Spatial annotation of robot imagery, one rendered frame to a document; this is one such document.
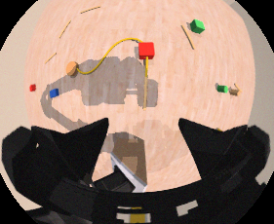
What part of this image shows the small blue block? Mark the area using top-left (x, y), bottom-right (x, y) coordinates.
top-left (50, 88), bottom-right (59, 97)

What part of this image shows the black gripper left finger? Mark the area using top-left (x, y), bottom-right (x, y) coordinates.
top-left (31, 117), bottom-right (109, 186)

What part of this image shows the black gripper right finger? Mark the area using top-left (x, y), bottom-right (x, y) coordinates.
top-left (178, 117), bottom-right (248, 179)

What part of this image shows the round wooden button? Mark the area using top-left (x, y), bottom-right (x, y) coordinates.
top-left (65, 61), bottom-right (79, 76)

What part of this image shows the green cylinder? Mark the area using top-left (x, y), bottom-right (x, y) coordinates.
top-left (216, 85), bottom-right (228, 93)

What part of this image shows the green cube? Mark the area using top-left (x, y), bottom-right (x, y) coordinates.
top-left (190, 19), bottom-right (206, 34)

